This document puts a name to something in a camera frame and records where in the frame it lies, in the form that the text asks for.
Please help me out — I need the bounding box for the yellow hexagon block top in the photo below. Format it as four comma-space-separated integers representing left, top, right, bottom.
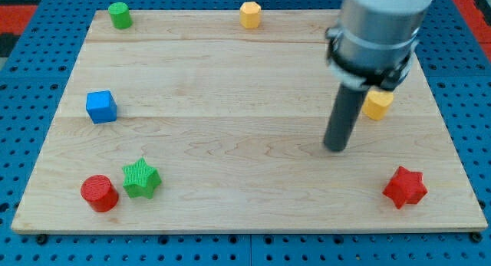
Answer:
239, 2, 262, 29

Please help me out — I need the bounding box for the blue cube block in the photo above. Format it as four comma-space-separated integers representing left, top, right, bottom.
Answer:
86, 90, 117, 124

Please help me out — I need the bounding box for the yellow hexagon block right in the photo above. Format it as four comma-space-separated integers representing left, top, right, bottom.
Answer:
361, 90, 394, 120

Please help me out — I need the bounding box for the yellow hexagon block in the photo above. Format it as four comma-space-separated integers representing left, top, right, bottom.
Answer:
239, 2, 262, 29
361, 90, 394, 120

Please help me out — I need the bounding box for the red cylinder block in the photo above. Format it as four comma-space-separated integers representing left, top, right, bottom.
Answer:
80, 174, 119, 212

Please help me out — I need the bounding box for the green cylinder block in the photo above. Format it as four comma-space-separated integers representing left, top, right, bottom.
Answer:
107, 2, 133, 29

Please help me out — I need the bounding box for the red star block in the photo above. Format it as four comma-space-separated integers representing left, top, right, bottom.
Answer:
382, 166, 428, 209

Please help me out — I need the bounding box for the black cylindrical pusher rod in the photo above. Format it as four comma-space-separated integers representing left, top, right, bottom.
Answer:
323, 84, 368, 152

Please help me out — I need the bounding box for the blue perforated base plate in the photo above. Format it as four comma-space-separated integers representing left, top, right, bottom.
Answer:
1, 0, 490, 265

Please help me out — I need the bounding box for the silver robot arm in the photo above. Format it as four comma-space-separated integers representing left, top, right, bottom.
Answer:
323, 0, 433, 152

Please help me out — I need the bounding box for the wooden board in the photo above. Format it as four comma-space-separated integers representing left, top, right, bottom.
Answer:
12, 10, 488, 235

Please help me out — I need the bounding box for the green star block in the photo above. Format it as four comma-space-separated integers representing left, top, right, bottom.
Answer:
122, 157, 162, 199

